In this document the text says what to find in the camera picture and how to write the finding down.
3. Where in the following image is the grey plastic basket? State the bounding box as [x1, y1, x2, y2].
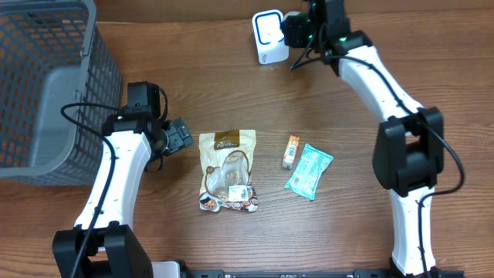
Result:
[1, 0, 122, 185]

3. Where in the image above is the white barcode scanner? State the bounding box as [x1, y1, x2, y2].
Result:
[252, 9, 289, 65]

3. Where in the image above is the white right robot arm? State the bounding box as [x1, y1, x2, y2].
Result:
[280, 1, 444, 277]

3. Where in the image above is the orange Kleenex tissue pack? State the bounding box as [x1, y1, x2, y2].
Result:
[282, 135, 299, 169]

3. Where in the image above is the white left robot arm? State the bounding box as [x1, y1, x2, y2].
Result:
[52, 81, 193, 277]

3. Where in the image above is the beige snack bag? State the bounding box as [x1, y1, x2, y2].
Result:
[198, 130, 259, 212]

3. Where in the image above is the teal wet wipes pack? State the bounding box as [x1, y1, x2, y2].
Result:
[285, 143, 333, 201]

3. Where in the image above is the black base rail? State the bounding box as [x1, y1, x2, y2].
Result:
[181, 268, 466, 278]

